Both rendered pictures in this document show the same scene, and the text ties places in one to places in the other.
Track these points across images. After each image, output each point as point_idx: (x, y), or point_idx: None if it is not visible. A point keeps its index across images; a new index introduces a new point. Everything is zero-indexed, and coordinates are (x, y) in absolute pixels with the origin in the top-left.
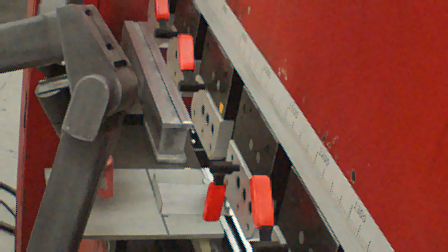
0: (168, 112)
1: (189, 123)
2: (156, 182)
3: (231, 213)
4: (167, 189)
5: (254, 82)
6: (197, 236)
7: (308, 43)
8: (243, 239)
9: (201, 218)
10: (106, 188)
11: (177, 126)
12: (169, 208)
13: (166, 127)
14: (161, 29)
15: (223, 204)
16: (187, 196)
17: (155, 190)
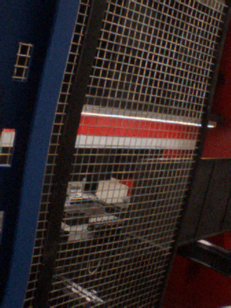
0: (127, 197)
1: (128, 200)
2: (76, 185)
3: (83, 196)
4: (80, 190)
5: None
6: (67, 194)
7: None
8: (74, 198)
9: (74, 194)
10: (68, 185)
11: (124, 200)
12: (71, 190)
13: (121, 199)
14: None
15: (85, 196)
16: (81, 192)
17: (75, 188)
